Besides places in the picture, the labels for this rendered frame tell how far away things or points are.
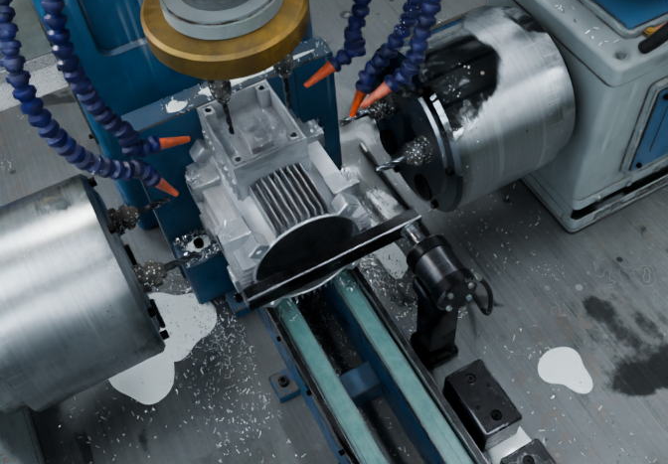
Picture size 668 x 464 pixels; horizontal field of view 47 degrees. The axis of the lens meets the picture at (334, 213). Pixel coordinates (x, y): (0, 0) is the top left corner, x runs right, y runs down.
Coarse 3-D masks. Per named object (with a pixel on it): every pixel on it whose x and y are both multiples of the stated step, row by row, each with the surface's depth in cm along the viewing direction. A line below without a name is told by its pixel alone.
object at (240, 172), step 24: (240, 96) 101; (264, 96) 101; (216, 120) 99; (240, 120) 101; (264, 120) 101; (288, 120) 98; (216, 144) 96; (240, 144) 99; (264, 144) 97; (288, 144) 94; (240, 168) 93; (264, 168) 95; (240, 192) 96
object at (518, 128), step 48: (432, 48) 100; (480, 48) 99; (528, 48) 100; (384, 96) 107; (432, 96) 96; (480, 96) 97; (528, 96) 99; (384, 144) 117; (432, 144) 101; (480, 144) 98; (528, 144) 101; (432, 192) 108; (480, 192) 104
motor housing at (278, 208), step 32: (320, 160) 103; (224, 192) 100; (256, 192) 97; (288, 192) 96; (320, 192) 97; (256, 224) 95; (288, 224) 92; (320, 224) 109; (352, 224) 102; (288, 256) 109; (320, 288) 107
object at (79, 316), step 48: (48, 192) 91; (96, 192) 96; (0, 240) 86; (48, 240) 86; (96, 240) 86; (0, 288) 83; (48, 288) 84; (96, 288) 85; (144, 288) 93; (0, 336) 83; (48, 336) 84; (96, 336) 87; (144, 336) 90; (0, 384) 86; (48, 384) 87; (96, 384) 94
